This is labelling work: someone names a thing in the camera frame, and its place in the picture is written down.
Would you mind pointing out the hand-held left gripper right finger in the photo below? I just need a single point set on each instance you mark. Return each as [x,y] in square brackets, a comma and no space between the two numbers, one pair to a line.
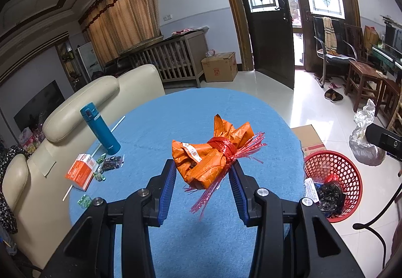
[238,199]

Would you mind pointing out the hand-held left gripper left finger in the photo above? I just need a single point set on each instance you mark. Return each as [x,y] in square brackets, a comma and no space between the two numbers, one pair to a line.
[166,193]

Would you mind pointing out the red plastic basket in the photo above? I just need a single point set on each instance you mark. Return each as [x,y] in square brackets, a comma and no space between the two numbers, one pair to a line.
[348,171]

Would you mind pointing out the orange wrapper with red ribbon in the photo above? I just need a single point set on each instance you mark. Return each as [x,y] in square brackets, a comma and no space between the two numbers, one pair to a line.
[204,162]

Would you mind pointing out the red plastic bag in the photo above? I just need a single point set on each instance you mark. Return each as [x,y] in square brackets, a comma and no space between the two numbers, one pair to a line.
[332,179]

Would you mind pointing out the white medicine box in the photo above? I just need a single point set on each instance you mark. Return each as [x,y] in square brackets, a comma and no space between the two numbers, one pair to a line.
[311,190]

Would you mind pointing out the black plastic bag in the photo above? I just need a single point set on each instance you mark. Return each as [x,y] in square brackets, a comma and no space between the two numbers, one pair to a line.
[329,198]

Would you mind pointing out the white plastic bag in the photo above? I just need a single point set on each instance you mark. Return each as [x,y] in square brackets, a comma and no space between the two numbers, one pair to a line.
[366,146]

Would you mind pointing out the clear bag of dark candies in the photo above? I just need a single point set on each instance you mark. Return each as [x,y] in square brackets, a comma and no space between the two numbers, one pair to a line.
[111,162]

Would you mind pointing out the dark slipper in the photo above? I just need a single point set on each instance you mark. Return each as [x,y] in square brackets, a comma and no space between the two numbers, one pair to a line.
[330,94]
[337,98]

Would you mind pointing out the green candy wrapper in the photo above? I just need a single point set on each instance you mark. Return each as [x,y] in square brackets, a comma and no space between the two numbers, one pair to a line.
[99,176]
[84,201]
[101,159]

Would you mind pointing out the wooden stool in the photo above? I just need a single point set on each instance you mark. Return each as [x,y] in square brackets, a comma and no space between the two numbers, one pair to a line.
[366,72]

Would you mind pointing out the flat cardboard box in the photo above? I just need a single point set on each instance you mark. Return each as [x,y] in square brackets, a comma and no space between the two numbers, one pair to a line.
[309,140]

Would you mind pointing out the glass media stand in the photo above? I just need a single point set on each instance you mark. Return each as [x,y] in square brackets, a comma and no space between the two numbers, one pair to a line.
[388,58]

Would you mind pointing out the white drinking straw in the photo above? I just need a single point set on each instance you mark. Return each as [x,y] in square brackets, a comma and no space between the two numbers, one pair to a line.
[117,124]

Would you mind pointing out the orange and white carton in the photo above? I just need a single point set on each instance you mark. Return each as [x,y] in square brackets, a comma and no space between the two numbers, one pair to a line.
[80,173]

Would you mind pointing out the teal thermos bottle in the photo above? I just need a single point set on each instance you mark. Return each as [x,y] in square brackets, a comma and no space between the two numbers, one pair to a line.
[100,130]

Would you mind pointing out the black monitor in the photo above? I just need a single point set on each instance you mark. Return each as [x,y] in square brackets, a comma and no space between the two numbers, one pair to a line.
[394,38]

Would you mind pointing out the brown paper bag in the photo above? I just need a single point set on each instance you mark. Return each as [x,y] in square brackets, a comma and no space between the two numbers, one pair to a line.
[370,38]

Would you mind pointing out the person's dark clothing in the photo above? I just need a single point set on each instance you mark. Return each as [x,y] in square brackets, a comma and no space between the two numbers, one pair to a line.
[397,246]

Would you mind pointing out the dark wooden armchair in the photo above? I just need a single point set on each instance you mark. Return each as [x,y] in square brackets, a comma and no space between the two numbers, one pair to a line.
[355,39]

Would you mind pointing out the striped towel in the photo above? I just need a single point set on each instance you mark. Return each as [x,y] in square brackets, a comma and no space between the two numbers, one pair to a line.
[329,36]

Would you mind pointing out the pale paper sheet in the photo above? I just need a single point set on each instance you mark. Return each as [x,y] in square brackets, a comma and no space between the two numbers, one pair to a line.
[45,160]

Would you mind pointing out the cream leather sofa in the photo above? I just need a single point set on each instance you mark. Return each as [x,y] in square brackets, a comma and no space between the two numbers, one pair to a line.
[37,196]

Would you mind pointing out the brown cardboard box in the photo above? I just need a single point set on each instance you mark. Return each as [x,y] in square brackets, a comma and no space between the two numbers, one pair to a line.
[219,69]

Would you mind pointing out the grey wooden crib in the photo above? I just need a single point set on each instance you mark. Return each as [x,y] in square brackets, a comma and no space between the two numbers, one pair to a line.
[176,61]

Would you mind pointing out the pile of colourful packages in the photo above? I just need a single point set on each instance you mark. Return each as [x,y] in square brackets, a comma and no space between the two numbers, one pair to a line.
[31,136]

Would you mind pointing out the dark door with stained glass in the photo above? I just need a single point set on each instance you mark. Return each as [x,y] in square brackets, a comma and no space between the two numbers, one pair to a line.
[270,45]

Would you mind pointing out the white appliance cabinet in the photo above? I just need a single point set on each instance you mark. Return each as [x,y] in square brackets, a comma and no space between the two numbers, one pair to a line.
[89,61]

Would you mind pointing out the wooden display shelf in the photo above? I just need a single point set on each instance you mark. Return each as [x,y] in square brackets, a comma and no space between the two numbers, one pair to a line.
[70,67]

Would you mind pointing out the black floral cloth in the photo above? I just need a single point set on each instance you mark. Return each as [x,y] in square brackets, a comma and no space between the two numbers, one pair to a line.
[6,209]

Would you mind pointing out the pink clothes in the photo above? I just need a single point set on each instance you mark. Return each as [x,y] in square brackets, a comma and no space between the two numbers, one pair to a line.
[183,31]

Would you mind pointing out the beige curtain with red band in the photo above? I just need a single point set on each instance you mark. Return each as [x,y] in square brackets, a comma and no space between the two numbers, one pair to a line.
[125,14]

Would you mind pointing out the metal frame chair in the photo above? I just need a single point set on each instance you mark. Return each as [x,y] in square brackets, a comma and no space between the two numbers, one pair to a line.
[337,59]

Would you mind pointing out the black wall television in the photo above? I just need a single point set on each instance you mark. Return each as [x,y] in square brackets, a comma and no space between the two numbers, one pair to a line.
[40,105]

